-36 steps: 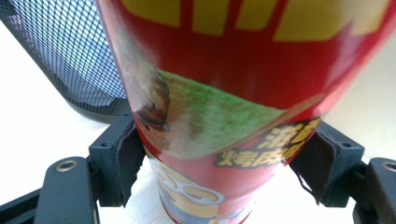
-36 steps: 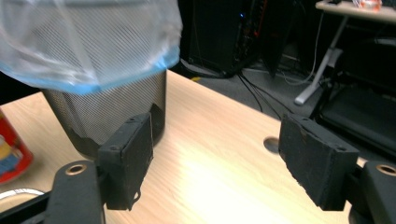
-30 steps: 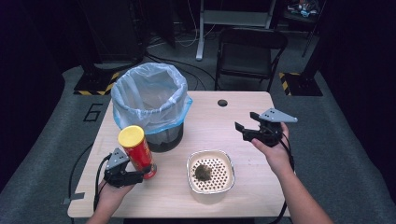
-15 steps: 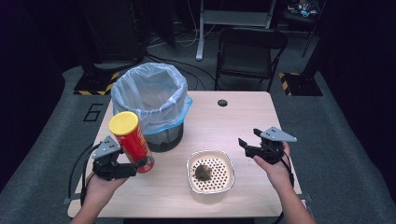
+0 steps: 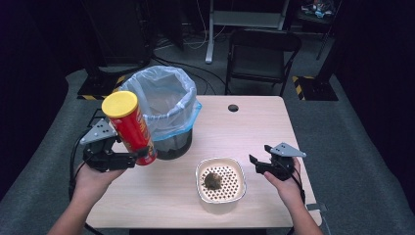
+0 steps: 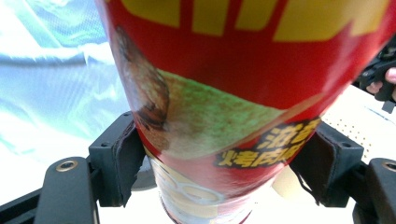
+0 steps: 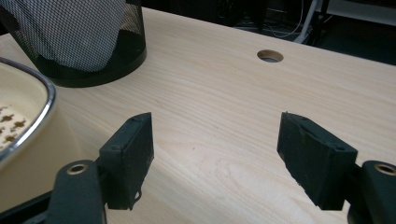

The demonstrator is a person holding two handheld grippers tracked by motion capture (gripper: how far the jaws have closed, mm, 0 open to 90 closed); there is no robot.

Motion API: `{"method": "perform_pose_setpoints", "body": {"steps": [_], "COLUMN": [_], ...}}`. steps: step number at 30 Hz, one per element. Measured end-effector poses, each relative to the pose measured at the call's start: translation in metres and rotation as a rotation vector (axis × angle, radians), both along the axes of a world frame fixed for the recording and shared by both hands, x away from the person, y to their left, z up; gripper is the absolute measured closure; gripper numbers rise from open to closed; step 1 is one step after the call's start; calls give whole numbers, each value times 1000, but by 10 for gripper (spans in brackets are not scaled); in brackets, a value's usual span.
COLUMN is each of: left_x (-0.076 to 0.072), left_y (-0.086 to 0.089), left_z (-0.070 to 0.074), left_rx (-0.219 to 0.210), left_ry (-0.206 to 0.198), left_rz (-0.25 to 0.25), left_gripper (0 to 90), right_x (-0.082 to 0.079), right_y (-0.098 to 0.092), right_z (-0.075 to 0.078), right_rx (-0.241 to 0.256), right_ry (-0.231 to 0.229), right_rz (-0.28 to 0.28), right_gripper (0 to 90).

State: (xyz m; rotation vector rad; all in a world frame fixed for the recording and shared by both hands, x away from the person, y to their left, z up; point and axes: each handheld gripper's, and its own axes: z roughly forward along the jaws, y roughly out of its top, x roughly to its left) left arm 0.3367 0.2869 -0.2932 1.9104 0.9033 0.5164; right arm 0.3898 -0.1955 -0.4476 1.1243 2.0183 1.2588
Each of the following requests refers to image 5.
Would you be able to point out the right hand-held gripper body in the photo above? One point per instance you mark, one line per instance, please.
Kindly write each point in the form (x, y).
(279, 164)

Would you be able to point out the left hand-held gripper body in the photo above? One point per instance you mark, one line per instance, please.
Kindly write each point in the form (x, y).
(104, 156)

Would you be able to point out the red can with yellow lid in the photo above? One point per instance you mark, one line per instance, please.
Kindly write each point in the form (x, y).
(130, 130)

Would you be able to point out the black mesh trash bin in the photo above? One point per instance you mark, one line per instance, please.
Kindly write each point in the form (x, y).
(174, 145)

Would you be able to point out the white strainer bowl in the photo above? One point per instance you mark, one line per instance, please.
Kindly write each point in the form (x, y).
(225, 182)

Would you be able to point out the olive brown food piece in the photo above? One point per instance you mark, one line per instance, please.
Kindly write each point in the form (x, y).
(213, 181)

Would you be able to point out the translucent plastic bin bag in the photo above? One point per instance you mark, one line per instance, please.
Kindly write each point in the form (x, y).
(163, 94)

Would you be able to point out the person's left hand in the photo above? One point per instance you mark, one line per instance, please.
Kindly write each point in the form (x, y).
(94, 179)

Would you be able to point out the person's right hand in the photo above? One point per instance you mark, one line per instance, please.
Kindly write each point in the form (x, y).
(287, 189)

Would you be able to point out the grey tape strip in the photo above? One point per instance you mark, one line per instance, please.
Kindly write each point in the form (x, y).
(316, 207)

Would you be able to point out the black folding chair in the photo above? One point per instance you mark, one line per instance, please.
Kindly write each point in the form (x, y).
(261, 55)

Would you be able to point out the black equipment stand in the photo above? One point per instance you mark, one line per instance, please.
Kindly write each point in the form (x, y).
(117, 32)

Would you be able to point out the shelf with colourful clutter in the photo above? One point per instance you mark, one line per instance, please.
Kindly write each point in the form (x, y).
(318, 8)

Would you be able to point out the black yellow striped base plate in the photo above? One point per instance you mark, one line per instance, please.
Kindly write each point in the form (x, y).
(98, 88)
(314, 88)

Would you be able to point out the white desk frame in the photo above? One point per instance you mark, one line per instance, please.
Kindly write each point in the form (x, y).
(244, 19)

